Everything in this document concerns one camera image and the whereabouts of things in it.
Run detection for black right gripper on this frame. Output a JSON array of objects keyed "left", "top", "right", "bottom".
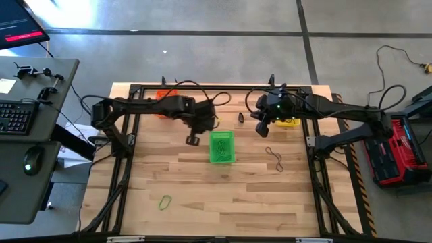
[{"left": 250, "top": 88, "right": 306, "bottom": 138}]

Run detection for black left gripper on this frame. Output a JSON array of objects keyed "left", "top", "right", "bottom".
[{"left": 185, "top": 99, "right": 219, "bottom": 147}]

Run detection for thin olive rubber band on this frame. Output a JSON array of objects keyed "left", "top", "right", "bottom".
[{"left": 265, "top": 146, "right": 285, "bottom": 173}]

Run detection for green rubber band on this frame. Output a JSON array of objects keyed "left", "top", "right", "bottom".
[{"left": 157, "top": 194, "right": 173, "bottom": 211}]

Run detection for green plastic basket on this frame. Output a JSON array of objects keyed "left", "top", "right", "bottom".
[{"left": 209, "top": 130, "right": 236, "bottom": 165}]

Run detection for yellow plastic basket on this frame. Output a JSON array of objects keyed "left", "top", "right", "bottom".
[{"left": 275, "top": 117, "right": 301, "bottom": 128}]

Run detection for orange plastic basket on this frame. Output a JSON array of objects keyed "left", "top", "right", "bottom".
[{"left": 155, "top": 89, "right": 179, "bottom": 119}]

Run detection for white paper sheets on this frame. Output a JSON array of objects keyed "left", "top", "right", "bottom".
[{"left": 57, "top": 121, "right": 102, "bottom": 169}]

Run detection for black desk leg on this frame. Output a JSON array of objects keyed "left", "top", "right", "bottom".
[{"left": 50, "top": 124, "right": 97, "bottom": 162}]

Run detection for yellow black hazard strip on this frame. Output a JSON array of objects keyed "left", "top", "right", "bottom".
[{"left": 332, "top": 92, "right": 378, "bottom": 237}]

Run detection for red and black toolbox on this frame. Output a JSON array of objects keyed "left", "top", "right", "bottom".
[{"left": 362, "top": 114, "right": 432, "bottom": 188}]

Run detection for black desk clamp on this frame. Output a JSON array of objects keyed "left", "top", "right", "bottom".
[
  {"left": 36, "top": 73, "right": 65, "bottom": 104},
  {"left": 13, "top": 61, "right": 53, "bottom": 80}
]

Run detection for black computer mouse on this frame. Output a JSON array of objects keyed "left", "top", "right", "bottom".
[{"left": 22, "top": 145, "right": 44, "bottom": 177}]

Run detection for black equipment stand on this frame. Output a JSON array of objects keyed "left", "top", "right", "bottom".
[{"left": 401, "top": 86, "right": 432, "bottom": 119}]

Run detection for black backlit keyboard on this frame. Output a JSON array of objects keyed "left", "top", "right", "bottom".
[{"left": 0, "top": 100, "right": 41, "bottom": 136}]

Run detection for grey desk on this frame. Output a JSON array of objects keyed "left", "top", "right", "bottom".
[{"left": 0, "top": 56, "right": 80, "bottom": 225}]

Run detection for white paper note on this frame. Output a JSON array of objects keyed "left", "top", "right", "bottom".
[{"left": 0, "top": 78, "right": 17, "bottom": 95}]

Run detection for black computer monitor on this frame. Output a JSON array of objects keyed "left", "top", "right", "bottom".
[{"left": 0, "top": 0, "right": 51, "bottom": 51}]

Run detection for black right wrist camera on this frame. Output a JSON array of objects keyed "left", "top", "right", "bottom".
[{"left": 266, "top": 90, "right": 288, "bottom": 109}]

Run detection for black aluminium table frame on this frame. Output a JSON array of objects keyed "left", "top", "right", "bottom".
[{"left": 79, "top": 82, "right": 364, "bottom": 237}]

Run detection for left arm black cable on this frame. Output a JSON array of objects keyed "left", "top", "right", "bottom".
[{"left": 80, "top": 80, "right": 232, "bottom": 115}]

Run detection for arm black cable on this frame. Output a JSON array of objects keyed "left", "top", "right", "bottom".
[
  {"left": 80, "top": 80, "right": 232, "bottom": 115},
  {"left": 245, "top": 84, "right": 408, "bottom": 119}
]

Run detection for white metal bracket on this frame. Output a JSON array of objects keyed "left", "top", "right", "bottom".
[
  {"left": 295, "top": 237, "right": 334, "bottom": 243},
  {"left": 106, "top": 235, "right": 146, "bottom": 243}
]

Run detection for black desk cable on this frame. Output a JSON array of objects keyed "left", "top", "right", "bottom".
[{"left": 69, "top": 84, "right": 94, "bottom": 115}]

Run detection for black floor cable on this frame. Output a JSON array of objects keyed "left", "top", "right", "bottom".
[{"left": 366, "top": 45, "right": 427, "bottom": 122}]

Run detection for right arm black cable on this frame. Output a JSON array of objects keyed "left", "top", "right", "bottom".
[{"left": 245, "top": 84, "right": 408, "bottom": 119}]

